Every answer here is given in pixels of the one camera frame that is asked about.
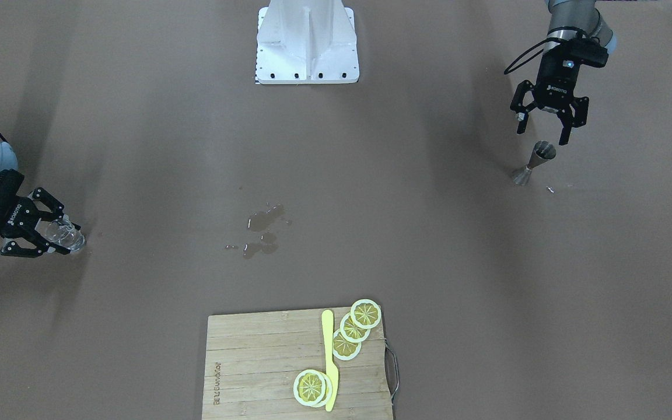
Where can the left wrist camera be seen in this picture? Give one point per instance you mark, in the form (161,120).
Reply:
(579,51)

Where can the steel double jigger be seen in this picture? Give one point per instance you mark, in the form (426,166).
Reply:
(543,151)

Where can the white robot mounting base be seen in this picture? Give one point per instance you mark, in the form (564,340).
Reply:
(302,42)

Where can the lemon slice in row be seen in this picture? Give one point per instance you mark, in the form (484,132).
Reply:
(351,332)
(343,349)

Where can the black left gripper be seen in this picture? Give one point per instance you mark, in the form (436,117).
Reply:
(556,86)

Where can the yellow plastic knife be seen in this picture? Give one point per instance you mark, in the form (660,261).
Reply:
(331,370)

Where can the small glass measuring beaker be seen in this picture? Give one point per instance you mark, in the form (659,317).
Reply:
(65,234)

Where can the lemon slice near board handle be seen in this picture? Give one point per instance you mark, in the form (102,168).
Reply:
(366,313)

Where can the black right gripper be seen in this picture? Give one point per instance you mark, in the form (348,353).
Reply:
(3,210)

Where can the wooden cutting board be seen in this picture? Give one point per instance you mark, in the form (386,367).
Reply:
(252,360)

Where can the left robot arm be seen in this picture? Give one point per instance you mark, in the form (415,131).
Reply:
(577,35)

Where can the lower lemon slice of pair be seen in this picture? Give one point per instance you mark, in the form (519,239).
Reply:
(328,390)

